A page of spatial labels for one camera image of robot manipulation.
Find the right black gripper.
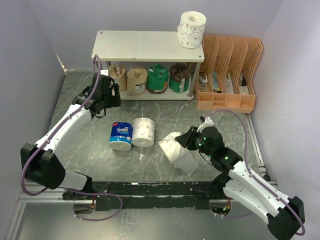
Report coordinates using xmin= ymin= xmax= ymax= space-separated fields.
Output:
xmin=177 ymin=125 xmax=214 ymax=158

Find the plain white toilet roll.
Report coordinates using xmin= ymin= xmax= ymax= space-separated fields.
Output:
xmin=158 ymin=131 xmax=199 ymax=176

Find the brown paper roll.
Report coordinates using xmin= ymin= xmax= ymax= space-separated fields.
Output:
xmin=127 ymin=66 xmax=148 ymax=96
xmin=107 ymin=63 xmax=127 ymax=92

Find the dotted toilet roll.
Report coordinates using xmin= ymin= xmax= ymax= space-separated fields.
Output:
xmin=132 ymin=117 xmax=155 ymax=147
xmin=177 ymin=11 xmax=207 ymax=49

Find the green roll brown top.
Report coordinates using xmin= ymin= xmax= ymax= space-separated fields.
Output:
xmin=169 ymin=63 xmax=190 ymax=94

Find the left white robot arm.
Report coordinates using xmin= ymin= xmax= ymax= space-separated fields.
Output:
xmin=20 ymin=70 xmax=121 ymax=200

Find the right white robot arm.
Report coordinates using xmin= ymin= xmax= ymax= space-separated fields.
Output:
xmin=175 ymin=126 xmax=305 ymax=240

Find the white two-tier shelf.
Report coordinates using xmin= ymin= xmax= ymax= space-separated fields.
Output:
xmin=91 ymin=30 xmax=205 ymax=101

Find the blue Tempo tissue pack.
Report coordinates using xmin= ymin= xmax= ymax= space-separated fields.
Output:
xmin=109 ymin=121 xmax=133 ymax=151

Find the orange plastic file organizer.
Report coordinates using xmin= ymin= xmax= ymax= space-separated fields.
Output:
xmin=195 ymin=35 xmax=263 ymax=114

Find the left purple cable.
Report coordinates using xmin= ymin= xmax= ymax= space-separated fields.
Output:
xmin=20 ymin=54 xmax=124 ymax=222

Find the purple cable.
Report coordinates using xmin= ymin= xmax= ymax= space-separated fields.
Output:
xmin=20 ymin=54 xmax=124 ymax=222
xmin=199 ymin=109 xmax=306 ymax=236

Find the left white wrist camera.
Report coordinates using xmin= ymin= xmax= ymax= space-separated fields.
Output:
xmin=100 ymin=69 xmax=109 ymax=76

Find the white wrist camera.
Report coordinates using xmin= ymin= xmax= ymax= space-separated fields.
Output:
xmin=100 ymin=69 xmax=109 ymax=76
xmin=196 ymin=116 xmax=214 ymax=133

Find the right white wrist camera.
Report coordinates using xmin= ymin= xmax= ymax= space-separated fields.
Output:
xmin=196 ymin=116 xmax=214 ymax=133

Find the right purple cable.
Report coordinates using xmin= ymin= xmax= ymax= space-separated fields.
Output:
xmin=199 ymin=109 xmax=306 ymax=236

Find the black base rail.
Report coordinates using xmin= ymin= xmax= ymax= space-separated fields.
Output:
xmin=62 ymin=180 xmax=242 ymax=212

